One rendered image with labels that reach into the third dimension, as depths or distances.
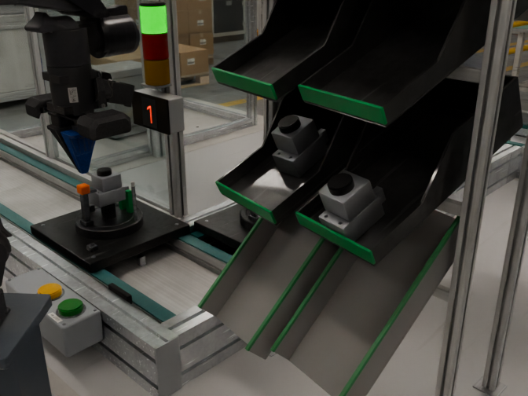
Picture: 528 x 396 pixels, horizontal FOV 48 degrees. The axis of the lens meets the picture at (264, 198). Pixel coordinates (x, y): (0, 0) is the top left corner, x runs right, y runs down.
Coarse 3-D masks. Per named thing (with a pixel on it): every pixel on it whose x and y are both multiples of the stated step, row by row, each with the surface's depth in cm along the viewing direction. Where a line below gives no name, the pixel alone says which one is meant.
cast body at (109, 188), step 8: (104, 168) 122; (96, 176) 120; (104, 176) 120; (112, 176) 121; (120, 176) 122; (96, 184) 121; (104, 184) 120; (112, 184) 121; (120, 184) 123; (96, 192) 120; (104, 192) 120; (112, 192) 122; (120, 192) 123; (96, 200) 121; (104, 200) 121; (112, 200) 122; (120, 200) 124
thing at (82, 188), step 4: (80, 184) 119; (84, 184) 119; (80, 188) 118; (84, 188) 118; (88, 188) 118; (92, 188) 121; (80, 192) 118; (84, 192) 118; (88, 192) 119; (92, 192) 120; (80, 196) 119; (84, 196) 119; (80, 200) 120; (84, 200) 119; (88, 200) 120; (84, 204) 119; (88, 204) 120; (84, 208) 120; (88, 208) 120; (84, 212) 120; (88, 212) 120; (84, 216) 120; (88, 216) 121
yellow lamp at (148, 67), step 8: (144, 64) 117; (152, 64) 116; (160, 64) 116; (168, 64) 118; (152, 72) 116; (160, 72) 117; (168, 72) 118; (152, 80) 117; (160, 80) 117; (168, 80) 118
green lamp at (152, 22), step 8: (144, 8) 112; (152, 8) 112; (160, 8) 112; (144, 16) 113; (152, 16) 112; (160, 16) 113; (144, 24) 113; (152, 24) 113; (160, 24) 113; (144, 32) 114; (152, 32) 113; (160, 32) 114
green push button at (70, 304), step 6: (66, 300) 99; (72, 300) 99; (78, 300) 99; (60, 306) 97; (66, 306) 97; (72, 306) 97; (78, 306) 97; (60, 312) 96; (66, 312) 96; (72, 312) 96; (78, 312) 97
